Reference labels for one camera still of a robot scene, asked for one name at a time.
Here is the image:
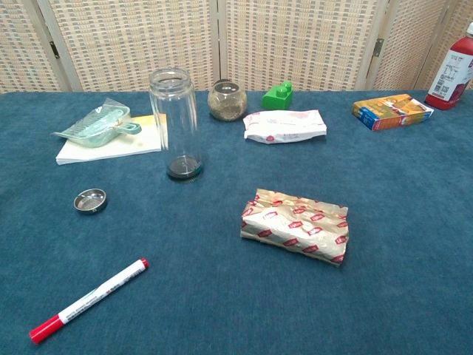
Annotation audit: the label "blue carpet table cover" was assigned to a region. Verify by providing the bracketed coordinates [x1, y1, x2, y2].
[0, 89, 473, 355]

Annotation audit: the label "white and yellow notepad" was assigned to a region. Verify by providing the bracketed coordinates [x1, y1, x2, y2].
[55, 114, 169, 166]

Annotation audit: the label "green toy building block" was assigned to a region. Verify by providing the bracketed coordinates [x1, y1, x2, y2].
[261, 80, 294, 110]

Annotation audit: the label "white and pink tissue pack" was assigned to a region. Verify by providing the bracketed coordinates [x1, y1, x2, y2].
[242, 109, 328, 145]

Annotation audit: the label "yellow and blue carton box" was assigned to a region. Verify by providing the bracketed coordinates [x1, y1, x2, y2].
[352, 93, 435, 132]

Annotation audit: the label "red and white marker pen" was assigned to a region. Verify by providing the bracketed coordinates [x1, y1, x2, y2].
[29, 257, 150, 345]

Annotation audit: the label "round glass jar with grains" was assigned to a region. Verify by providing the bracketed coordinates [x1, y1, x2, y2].
[207, 79, 248, 122]

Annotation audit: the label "teal plastic scoop in bag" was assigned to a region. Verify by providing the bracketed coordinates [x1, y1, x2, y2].
[51, 98, 143, 149]

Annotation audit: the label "tall clear glass jar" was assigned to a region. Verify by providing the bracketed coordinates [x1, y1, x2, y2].
[149, 67, 204, 182]

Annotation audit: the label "gold foil packet red labels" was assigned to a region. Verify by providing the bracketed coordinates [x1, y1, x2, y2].
[239, 188, 350, 268]

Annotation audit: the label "woven folding screen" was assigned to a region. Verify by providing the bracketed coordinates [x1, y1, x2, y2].
[0, 0, 473, 94]

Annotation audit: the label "red juice bottle white label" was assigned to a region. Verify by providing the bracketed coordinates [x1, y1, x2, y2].
[424, 20, 473, 111]

